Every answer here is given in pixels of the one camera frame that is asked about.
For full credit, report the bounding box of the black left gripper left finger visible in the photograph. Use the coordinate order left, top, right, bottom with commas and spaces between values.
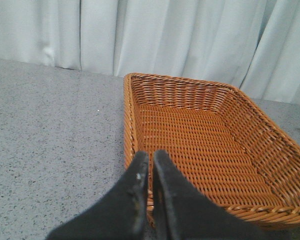
46, 151, 149, 240

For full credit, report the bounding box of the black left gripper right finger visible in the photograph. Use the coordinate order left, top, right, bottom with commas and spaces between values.
152, 150, 265, 240

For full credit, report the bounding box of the white pleated curtain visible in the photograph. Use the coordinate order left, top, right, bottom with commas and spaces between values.
0, 0, 300, 104

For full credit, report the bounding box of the brown wicker basket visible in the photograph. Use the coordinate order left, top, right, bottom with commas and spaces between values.
123, 73, 300, 230

